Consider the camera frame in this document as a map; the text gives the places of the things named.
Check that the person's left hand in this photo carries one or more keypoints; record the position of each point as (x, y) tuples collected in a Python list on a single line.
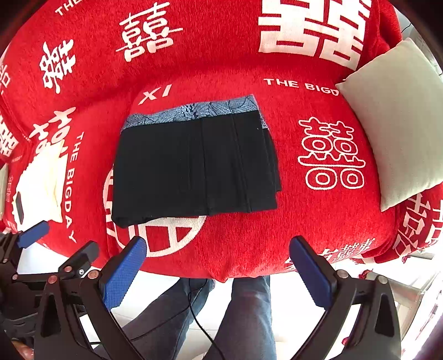
[(26, 353)]

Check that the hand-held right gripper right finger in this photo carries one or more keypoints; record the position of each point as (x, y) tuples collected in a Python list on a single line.
[(311, 273)]

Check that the person's left leg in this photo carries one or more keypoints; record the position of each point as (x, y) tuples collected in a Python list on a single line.
[(162, 315)]

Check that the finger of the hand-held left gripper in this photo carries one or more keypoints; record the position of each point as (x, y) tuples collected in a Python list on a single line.
[(34, 233), (81, 258)]

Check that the beige pillow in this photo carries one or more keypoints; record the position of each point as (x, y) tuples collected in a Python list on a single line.
[(398, 128)]

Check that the red printed blanket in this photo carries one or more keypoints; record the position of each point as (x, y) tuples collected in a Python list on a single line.
[(221, 69)]

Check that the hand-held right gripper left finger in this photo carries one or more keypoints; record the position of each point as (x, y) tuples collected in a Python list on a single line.
[(124, 273)]

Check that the black pants patterned blue waistband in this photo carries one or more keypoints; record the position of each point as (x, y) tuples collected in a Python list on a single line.
[(180, 166)]

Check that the person's leg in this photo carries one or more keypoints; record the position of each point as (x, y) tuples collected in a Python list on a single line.
[(249, 311), (162, 315)]

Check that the white folded cloth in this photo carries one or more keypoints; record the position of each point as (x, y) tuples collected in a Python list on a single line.
[(39, 183)]

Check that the grey metal frame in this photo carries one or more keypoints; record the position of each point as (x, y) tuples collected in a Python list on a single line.
[(405, 294)]

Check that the person's right leg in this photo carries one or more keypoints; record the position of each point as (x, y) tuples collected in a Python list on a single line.
[(249, 311)]

